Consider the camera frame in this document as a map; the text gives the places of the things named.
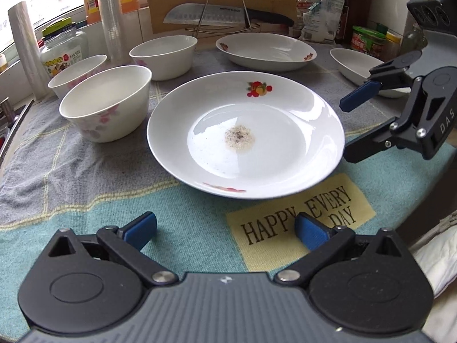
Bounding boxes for wide green lid jar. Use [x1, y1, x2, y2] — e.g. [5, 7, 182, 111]
[351, 26, 388, 60]

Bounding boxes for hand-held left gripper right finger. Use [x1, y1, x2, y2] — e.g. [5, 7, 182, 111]
[274, 212, 411, 288]

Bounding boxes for metal sink post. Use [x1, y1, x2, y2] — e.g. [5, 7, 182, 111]
[0, 98, 19, 123]

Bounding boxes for white fruit print plate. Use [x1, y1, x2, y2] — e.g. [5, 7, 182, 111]
[147, 71, 346, 201]
[329, 47, 412, 98]
[215, 33, 318, 72]

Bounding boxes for wooden knife block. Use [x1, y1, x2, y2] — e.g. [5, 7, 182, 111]
[342, 0, 376, 33]

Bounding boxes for red white packet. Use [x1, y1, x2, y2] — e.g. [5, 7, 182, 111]
[296, 0, 324, 12]

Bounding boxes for metal sink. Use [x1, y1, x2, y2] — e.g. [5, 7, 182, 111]
[0, 96, 35, 172]

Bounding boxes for tall plastic wrap roll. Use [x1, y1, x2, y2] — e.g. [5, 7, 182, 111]
[93, 0, 124, 63]

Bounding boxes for white blue printed packet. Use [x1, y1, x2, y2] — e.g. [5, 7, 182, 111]
[299, 0, 349, 43]

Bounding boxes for glass jar green lid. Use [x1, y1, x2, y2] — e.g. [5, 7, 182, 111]
[40, 18, 89, 81]

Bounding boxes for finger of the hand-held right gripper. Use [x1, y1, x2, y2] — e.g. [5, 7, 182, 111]
[343, 75, 434, 163]
[339, 51, 424, 112]

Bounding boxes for white jacket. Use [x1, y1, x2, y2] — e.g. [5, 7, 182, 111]
[409, 209, 457, 343]

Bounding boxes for white pink flower bowl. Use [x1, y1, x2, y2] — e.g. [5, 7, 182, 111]
[129, 36, 198, 81]
[48, 54, 108, 99]
[59, 65, 153, 143]

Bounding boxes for grey teal checked mat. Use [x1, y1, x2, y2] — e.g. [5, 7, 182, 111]
[0, 39, 457, 331]

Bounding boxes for short plastic wrap roll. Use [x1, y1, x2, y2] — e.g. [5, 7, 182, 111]
[8, 2, 49, 99]

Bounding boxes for black handled kitchen knife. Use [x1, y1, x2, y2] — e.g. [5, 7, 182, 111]
[163, 3, 295, 29]

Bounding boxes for yellow lid jar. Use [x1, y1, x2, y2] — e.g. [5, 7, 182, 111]
[385, 31, 402, 62]

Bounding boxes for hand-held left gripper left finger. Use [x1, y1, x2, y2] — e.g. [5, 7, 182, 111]
[47, 212, 179, 287]

